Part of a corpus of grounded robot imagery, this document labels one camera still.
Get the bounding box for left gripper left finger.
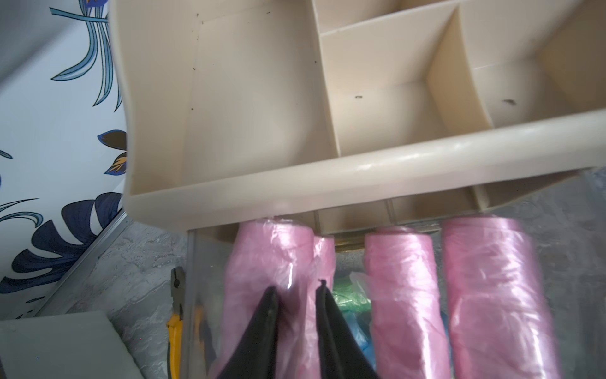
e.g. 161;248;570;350
217;287;280;379

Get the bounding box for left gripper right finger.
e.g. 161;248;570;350
315;280;378;379

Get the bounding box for pink roll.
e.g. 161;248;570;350
276;236;336;378
442;216;563;378
364;227;451;378
210;220;315;378

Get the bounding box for clear top drawer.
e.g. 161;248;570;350
186;167;605;378

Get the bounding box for beige drawer organizer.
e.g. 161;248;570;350
109;1;605;234

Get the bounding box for green roll near drawer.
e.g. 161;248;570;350
332;276;372;313

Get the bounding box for blue roll top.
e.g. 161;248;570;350
343;312;377;370

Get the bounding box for yellow black pliers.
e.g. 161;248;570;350
167;266;186;379

